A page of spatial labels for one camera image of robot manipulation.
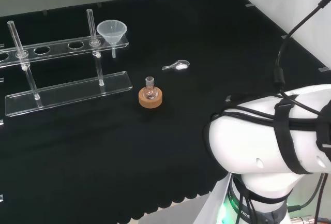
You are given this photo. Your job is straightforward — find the translucent plastic funnel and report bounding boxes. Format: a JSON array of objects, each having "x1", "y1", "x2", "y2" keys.
[{"x1": 96, "y1": 20, "x2": 128, "y2": 59}]

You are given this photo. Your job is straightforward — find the glass weighing funnel with powder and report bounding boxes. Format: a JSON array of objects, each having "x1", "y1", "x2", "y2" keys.
[{"x1": 162, "y1": 59, "x2": 191, "y2": 71}]

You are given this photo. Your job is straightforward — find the clear acrylic funnel stand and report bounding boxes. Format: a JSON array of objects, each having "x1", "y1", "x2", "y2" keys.
[{"x1": 0, "y1": 8, "x2": 133, "y2": 118}]

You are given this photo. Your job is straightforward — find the small glass round-bottom flask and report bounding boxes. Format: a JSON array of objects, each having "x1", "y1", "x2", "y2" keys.
[{"x1": 143, "y1": 76, "x2": 159, "y2": 100}]

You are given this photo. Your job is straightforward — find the black cloth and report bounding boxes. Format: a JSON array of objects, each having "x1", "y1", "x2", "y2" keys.
[{"x1": 0, "y1": 0, "x2": 331, "y2": 221}]

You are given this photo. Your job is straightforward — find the cork ring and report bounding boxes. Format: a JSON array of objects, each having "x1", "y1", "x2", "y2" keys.
[{"x1": 138, "y1": 86, "x2": 164, "y2": 110}]

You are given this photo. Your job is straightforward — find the black cable with ferrite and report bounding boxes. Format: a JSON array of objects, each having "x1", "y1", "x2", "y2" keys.
[{"x1": 273, "y1": 0, "x2": 331, "y2": 96}]

